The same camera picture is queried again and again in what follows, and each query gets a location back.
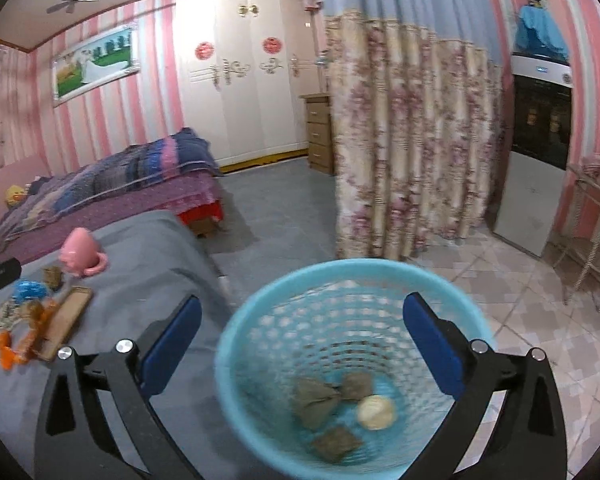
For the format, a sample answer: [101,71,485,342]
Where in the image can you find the blue plastic bag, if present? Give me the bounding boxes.
[12,280,50,304]

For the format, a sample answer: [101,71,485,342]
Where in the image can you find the small brown paper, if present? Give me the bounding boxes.
[43,266,64,292]

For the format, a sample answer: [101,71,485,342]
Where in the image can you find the orange snack wrapper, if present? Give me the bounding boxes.
[15,299,59,365]

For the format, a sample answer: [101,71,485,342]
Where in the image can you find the orange tangerine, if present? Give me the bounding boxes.
[0,330,12,353]

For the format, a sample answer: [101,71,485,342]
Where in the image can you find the brown paper ball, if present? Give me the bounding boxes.
[339,370,374,403]

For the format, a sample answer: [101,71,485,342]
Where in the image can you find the light blue plastic basket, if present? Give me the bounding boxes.
[215,259,493,479]

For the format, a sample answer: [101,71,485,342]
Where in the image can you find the patterned fabric pouch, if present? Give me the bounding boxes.
[0,300,21,332]

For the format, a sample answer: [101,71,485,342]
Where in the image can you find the yellow duck plush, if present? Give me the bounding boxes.
[5,184,29,209]

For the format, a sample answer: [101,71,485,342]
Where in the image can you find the brown phone case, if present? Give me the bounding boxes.
[34,286,94,362]

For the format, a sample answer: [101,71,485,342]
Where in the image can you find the pink window curtain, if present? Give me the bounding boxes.
[0,44,38,169]

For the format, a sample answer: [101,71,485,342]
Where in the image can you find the metal chair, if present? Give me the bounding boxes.
[554,152,600,294]

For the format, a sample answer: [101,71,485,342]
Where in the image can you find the bed with plaid quilt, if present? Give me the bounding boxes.
[0,128,222,263]

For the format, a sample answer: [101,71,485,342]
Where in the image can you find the framed wedding picture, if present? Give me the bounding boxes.
[50,21,140,106]

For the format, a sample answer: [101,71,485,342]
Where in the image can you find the white wardrobe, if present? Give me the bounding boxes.
[173,0,321,166]

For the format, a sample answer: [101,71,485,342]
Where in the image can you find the wooden desk with drawers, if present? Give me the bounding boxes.
[301,93,335,176]

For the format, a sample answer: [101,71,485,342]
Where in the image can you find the floral curtain right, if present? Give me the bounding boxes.
[323,0,503,260]

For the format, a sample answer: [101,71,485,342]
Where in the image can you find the blue cloth on refrigerator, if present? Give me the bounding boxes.
[514,6,569,63]

